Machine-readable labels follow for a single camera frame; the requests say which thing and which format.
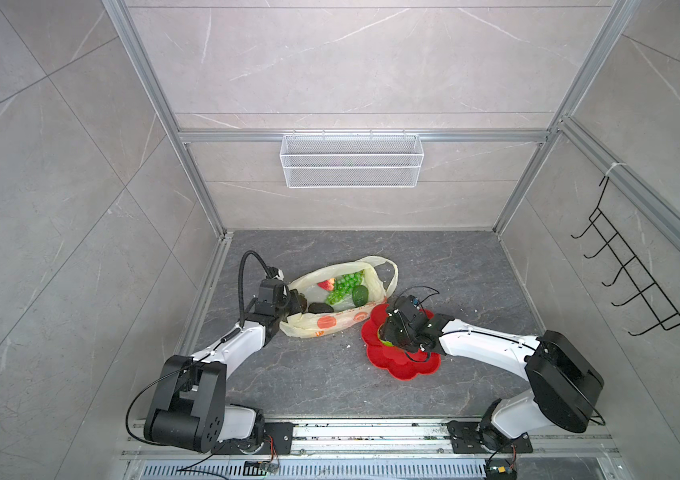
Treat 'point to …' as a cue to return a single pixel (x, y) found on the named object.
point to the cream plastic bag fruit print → (308, 324)
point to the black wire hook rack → (665, 314)
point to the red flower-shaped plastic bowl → (397, 361)
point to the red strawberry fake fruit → (329, 284)
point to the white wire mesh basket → (352, 160)
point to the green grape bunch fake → (343, 286)
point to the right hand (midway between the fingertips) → (385, 332)
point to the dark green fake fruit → (360, 295)
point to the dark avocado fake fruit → (320, 307)
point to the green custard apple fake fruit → (386, 342)
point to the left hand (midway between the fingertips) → (296, 289)
